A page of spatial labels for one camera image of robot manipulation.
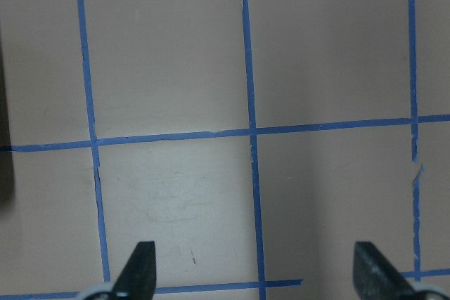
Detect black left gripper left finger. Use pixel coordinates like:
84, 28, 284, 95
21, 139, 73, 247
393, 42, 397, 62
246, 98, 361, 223
110, 241, 156, 300

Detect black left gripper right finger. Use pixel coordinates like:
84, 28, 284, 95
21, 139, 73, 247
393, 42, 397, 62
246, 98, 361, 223
353, 241, 418, 300

